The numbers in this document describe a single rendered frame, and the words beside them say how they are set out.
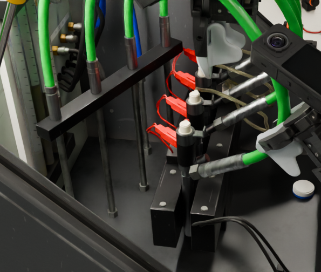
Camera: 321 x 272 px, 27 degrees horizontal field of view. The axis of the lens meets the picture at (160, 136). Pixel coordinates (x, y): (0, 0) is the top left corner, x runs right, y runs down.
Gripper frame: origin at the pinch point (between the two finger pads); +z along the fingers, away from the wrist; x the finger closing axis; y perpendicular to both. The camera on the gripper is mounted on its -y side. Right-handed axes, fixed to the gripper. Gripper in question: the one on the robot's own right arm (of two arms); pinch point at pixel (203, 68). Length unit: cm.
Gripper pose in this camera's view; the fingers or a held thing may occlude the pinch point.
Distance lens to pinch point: 92.5
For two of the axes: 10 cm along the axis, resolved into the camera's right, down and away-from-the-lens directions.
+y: 9.8, 0.9, -2.0
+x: 2.1, -5.9, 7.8
